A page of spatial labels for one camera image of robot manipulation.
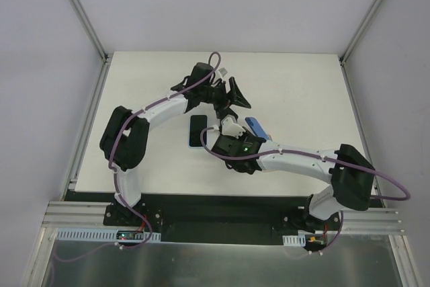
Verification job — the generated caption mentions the dark blue phone case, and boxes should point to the dark blue phone case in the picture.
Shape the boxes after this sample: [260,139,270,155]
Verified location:
[245,117,271,140]

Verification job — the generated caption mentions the light blue phone case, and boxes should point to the light blue phone case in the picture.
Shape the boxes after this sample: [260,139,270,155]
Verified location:
[186,114,209,151]

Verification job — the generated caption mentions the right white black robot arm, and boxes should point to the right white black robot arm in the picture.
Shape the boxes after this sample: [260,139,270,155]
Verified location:
[207,132,374,230]

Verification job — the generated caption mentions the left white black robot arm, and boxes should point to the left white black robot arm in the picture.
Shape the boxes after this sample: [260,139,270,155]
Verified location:
[99,63,251,226]

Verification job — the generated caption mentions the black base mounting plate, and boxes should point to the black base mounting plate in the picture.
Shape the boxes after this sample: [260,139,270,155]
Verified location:
[103,194,340,245]

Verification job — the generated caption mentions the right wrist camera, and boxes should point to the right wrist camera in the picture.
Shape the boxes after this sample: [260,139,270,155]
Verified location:
[220,115,251,139]

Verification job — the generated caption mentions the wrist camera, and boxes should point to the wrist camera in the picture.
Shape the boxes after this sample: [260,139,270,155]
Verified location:
[216,68,228,79]
[220,115,251,139]

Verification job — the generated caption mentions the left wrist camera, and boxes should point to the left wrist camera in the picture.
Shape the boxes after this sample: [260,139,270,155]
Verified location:
[216,68,228,79]

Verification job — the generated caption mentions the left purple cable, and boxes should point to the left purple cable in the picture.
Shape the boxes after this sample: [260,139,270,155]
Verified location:
[107,52,222,251]

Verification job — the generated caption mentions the right white slotted cable duct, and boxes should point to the right white slotted cable duct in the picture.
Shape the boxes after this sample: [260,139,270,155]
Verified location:
[282,235,306,247]

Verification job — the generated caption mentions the white slotted cable duct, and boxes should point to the white slotted cable duct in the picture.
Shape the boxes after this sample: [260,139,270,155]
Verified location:
[282,235,306,247]
[56,228,161,243]

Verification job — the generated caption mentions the horizontal aluminium extrusion rail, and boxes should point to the horizontal aluminium extrusion rail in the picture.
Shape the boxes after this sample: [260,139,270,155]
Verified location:
[42,201,406,236]

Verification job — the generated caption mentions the left white slotted cable duct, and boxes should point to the left white slotted cable duct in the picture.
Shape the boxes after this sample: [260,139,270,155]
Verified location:
[56,228,161,243]

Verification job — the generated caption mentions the left aluminium frame post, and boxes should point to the left aluminium frame post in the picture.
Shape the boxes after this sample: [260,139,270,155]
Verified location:
[69,0,109,63]

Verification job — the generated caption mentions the aluminium frame post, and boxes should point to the aluminium frame post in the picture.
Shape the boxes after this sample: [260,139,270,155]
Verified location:
[339,0,385,67]
[69,0,109,63]

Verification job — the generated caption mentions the right aluminium frame post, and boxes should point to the right aluminium frame post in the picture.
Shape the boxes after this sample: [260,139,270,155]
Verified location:
[339,0,385,67]

